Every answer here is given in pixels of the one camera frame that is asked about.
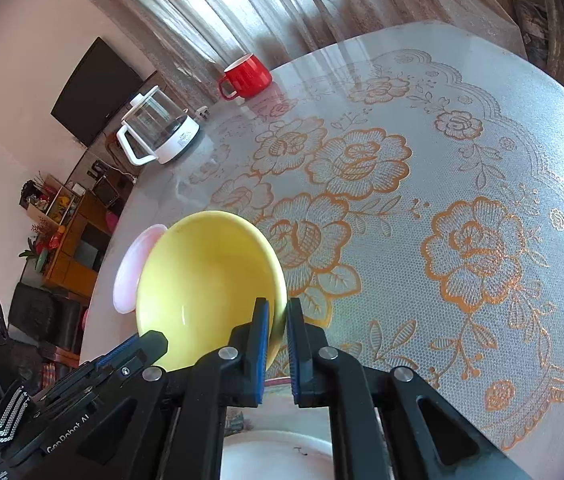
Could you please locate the wooden desk cabinet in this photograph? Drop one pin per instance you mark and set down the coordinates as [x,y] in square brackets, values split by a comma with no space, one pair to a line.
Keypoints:
[79,255]

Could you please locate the patterned cushion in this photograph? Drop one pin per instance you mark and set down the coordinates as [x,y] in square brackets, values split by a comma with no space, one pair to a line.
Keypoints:
[532,25]

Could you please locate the red mug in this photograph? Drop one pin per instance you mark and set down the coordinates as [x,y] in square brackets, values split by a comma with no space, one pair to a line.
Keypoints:
[247,77]

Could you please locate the white glass electric kettle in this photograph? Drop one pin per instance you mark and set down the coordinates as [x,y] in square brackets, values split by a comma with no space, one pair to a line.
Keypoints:
[162,125]

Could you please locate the white shelf with decorations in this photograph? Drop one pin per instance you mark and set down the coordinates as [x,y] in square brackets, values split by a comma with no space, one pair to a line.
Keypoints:
[54,200]

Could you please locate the red plastic bowl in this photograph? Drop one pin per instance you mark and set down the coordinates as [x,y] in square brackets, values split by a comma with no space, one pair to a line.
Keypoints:
[129,275]

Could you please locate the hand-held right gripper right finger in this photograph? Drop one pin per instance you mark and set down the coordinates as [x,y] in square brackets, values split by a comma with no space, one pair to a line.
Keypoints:
[293,360]

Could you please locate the pink bag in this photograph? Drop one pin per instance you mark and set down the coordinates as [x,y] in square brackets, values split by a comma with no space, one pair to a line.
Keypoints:
[113,218]

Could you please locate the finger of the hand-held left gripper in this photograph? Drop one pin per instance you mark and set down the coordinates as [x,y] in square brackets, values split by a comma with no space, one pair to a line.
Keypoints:
[117,351]

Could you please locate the white dragon print plate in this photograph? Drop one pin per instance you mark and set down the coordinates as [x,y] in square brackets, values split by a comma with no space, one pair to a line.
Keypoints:
[277,460]

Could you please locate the floral plastic tablecloth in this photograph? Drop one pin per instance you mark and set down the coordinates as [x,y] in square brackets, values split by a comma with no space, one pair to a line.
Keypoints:
[437,210]

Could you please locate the yellow plastic bowl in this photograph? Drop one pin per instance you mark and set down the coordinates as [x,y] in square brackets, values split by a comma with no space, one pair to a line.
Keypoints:
[202,280]

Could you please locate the pink plastic dish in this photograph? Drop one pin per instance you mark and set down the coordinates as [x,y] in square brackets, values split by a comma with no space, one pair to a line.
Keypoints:
[277,383]

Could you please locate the black wall television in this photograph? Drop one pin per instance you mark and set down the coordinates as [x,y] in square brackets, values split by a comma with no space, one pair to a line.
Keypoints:
[94,92]

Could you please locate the black leather seat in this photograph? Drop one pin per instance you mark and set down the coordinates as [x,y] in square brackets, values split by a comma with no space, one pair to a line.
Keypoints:
[42,315]

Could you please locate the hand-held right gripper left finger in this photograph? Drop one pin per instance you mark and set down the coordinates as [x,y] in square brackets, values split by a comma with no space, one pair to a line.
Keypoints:
[262,352]

